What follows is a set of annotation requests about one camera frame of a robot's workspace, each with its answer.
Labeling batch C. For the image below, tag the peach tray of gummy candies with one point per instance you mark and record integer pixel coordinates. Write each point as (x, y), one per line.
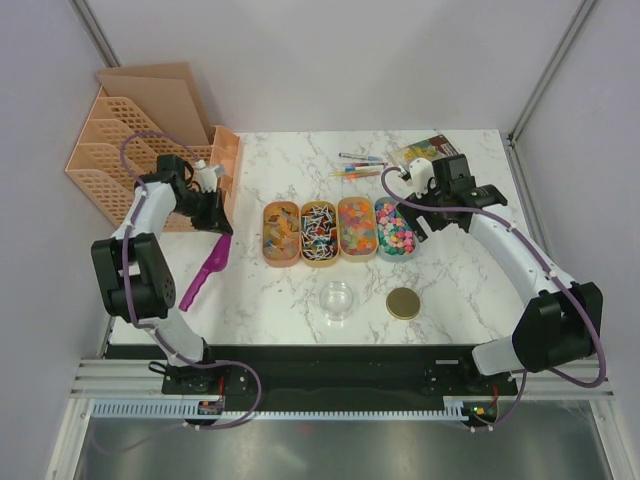
(281, 231)

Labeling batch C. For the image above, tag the clear glass jar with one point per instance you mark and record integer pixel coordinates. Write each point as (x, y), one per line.
(336, 300)

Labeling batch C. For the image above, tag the grey tray of colourful stars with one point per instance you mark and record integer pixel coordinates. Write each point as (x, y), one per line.
(397, 242)

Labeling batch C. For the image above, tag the red blue pen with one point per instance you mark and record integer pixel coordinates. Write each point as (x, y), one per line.
(364, 165)

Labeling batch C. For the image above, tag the magenta plastic scoop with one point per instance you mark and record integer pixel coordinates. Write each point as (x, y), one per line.
(216, 262)

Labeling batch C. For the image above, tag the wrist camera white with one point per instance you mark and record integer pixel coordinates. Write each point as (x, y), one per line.
(208, 176)
(417, 175)

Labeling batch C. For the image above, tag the white slotted cable duct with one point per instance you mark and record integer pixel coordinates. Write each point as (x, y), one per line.
(183, 409)

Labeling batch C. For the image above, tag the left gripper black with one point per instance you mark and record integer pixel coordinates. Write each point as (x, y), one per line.
(217, 221)

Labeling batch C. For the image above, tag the peach plastic file organizer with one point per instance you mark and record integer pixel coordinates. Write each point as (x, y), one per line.
(142, 112)

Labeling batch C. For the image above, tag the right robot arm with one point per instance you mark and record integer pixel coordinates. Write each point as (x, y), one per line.
(559, 328)

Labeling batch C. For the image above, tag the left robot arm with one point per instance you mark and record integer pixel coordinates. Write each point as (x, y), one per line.
(134, 278)

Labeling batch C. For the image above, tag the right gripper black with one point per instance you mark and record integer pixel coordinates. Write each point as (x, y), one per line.
(413, 214)

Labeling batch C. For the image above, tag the aluminium frame rail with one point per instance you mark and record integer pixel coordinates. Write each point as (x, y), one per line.
(102, 378)

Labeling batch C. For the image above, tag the tan tray of lollipops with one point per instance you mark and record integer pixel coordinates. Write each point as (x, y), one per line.
(319, 246)

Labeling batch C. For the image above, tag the yellow illustrated book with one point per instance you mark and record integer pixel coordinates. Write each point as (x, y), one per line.
(431, 149)

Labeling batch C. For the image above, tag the tan tray of translucent stars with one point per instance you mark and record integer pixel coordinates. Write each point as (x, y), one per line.
(358, 241)

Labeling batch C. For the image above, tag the gold metal lid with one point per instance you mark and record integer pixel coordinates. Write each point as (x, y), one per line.
(403, 303)

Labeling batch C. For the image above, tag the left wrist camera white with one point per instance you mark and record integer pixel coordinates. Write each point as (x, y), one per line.
(208, 176)

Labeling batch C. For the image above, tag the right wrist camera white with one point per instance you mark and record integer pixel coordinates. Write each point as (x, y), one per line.
(417, 175)

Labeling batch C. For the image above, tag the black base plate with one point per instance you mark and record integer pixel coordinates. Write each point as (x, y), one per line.
(336, 377)

